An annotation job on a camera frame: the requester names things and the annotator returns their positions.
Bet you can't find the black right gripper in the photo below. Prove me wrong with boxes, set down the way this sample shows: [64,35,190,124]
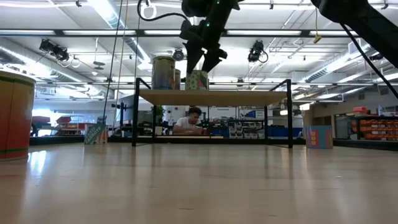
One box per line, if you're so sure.
[179,0,241,75]

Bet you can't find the green polka dot can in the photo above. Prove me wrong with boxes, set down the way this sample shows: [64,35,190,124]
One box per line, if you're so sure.
[185,70,210,91]

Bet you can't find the teal can with orange slices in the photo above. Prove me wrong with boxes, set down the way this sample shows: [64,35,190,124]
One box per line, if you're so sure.
[151,55,177,91]

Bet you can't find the carrots can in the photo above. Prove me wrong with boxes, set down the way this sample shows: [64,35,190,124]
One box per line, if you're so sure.
[84,123,109,146]

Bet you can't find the pink and blue can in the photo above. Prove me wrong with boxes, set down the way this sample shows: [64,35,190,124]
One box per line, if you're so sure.
[305,125,334,149]

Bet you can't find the orange red can green stripes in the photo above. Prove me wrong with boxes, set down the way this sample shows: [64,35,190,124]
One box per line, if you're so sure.
[0,70,36,162]

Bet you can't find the wooden shelf with black legs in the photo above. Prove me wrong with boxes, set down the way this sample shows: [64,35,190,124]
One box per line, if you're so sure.
[131,77,294,149]

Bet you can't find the person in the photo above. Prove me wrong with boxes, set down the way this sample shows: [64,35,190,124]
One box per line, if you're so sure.
[172,106,205,135]

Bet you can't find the red tool cart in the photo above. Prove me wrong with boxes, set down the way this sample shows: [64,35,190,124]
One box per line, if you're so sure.
[55,116,88,131]

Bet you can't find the rack with orange bins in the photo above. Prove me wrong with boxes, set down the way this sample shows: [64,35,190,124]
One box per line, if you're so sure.
[351,107,398,141]

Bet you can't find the black overhead camera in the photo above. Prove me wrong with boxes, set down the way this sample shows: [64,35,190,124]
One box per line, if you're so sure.
[247,39,269,63]

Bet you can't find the black overhead frame bar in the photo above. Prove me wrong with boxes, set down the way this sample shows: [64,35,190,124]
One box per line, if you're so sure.
[0,29,358,38]

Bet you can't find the beige hanging cord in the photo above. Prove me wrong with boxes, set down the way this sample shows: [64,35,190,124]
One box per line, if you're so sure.
[111,0,129,128]

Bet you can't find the black hanging cable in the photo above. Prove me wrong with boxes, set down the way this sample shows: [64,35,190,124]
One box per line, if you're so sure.
[101,0,124,125]

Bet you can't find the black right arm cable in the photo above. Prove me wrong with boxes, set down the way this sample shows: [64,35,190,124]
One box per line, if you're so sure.
[340,23,398,100]

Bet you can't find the black aluminium table frame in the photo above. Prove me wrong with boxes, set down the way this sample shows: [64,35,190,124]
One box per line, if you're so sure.
[29,135,398,152]

